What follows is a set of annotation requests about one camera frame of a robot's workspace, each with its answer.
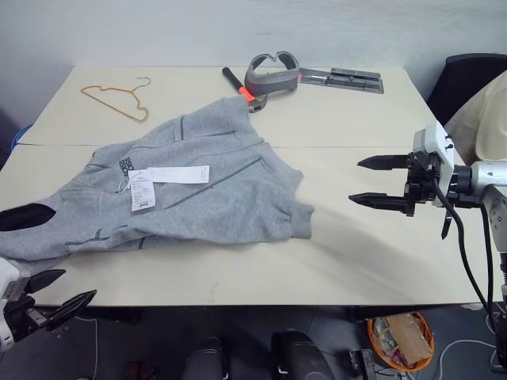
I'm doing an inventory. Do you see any gold wire clothes hanger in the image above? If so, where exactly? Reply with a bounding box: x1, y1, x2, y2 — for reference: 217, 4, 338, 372
80, 75, 153, 124

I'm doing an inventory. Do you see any grey curved headset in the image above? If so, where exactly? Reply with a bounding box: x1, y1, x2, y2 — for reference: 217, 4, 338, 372
242, 50, 301, 97

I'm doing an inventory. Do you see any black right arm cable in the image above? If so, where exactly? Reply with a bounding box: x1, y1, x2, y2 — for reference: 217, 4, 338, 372
429, 156, 501, 330

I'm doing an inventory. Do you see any black and orange hammer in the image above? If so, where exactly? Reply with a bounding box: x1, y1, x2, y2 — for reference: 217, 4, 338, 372
221, 66, 270, 115

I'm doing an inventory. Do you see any white printed price tag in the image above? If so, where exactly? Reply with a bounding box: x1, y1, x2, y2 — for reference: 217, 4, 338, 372
127, 169, 156, 213

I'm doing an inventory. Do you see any white floor cable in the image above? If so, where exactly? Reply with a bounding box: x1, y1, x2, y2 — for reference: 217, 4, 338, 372
435, 337, 497, 380

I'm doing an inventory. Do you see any beige cushion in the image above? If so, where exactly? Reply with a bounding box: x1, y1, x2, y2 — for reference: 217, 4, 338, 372
442, 70, 507, 167

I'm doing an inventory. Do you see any black office chair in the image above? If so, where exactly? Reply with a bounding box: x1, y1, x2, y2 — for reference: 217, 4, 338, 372
425, 52, 507, 126

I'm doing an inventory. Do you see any orange plastic basket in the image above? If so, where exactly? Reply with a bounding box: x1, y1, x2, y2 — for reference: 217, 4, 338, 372
365, 311, 436, 373

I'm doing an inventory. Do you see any dark rounded shape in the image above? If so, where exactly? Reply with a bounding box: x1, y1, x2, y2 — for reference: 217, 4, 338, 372
183, 336, 231, 380

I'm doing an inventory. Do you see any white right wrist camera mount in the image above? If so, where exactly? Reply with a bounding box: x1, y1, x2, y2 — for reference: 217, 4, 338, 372
411, 120, 456, 209

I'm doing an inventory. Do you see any grey zip hoodie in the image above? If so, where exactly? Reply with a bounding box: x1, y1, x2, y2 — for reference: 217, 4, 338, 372
0, 96, 317, 274

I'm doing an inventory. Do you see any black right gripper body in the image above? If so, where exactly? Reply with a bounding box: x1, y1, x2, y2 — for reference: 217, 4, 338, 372
403, 150, 442, 219

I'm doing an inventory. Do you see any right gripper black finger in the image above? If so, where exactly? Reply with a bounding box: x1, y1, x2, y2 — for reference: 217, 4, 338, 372
348, 192, 414, 213
356, 154, 410, 173

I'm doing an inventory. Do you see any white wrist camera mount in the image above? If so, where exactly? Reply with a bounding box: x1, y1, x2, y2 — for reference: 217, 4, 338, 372
411, 120, 456, 209
0, 256, 31, 354

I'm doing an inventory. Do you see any brown paper bag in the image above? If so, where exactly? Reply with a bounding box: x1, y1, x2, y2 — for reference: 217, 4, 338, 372
385, 313, 433, 366

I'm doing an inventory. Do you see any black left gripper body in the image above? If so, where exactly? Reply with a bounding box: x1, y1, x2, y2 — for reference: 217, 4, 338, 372
4, 294, 53, 343

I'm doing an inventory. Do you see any black packaged tool set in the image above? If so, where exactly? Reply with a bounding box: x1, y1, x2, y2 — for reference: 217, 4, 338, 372
296, 66, 386, 95

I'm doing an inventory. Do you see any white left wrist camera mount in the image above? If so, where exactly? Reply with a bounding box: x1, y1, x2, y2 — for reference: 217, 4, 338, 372
0, 256, 31, 354

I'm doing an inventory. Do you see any long white paper tag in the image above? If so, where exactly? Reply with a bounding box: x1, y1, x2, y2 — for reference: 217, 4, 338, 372
147, 165, 210, 185

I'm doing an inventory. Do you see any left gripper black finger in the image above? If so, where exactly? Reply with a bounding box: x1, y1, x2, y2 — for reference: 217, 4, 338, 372
29, 268, 67, 296
44, 288, 98, 332

